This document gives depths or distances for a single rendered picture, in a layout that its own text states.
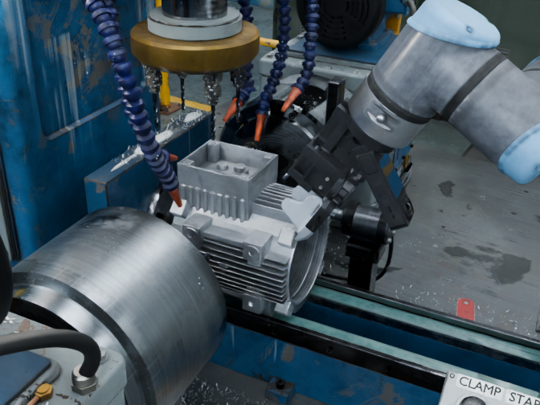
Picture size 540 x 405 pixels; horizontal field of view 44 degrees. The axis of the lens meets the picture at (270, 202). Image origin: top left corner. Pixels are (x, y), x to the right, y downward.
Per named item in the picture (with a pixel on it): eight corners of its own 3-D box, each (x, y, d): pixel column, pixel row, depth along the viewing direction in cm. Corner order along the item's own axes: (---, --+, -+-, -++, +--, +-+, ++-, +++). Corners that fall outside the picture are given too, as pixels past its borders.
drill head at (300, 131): (196, 227, 127) (192, 104, 115) (283, 148, 160) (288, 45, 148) (318, 262, 118) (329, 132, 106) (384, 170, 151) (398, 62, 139)
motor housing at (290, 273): (166, 300, 107) (161, 196, 97) (224, 243, 122) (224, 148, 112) (280, 340, 99) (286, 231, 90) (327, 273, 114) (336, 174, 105)
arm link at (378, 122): (436, 108, 82) (418, 137, 74) (412, 137, 85) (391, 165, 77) (379, 63, 83) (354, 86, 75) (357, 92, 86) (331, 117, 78)
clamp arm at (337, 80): (313, 223, 114) (323, 79, 102) (319, 215, 117) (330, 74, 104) (333, 228, 113) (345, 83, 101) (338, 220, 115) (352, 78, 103)
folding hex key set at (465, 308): (456, 304, 128) (457, 296, 127) (472, 307, 127) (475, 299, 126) (454, 333, 120) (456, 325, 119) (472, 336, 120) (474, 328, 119)
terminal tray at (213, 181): (177, 206, 102) (175, 163, 99) (212, 177, 111) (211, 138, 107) (247, 225, 98) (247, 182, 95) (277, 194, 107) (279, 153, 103)
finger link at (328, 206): (312, 214, 92) (346, 171, 86) (322, 222, 91) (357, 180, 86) (299, 230, 88) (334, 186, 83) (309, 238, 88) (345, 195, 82)
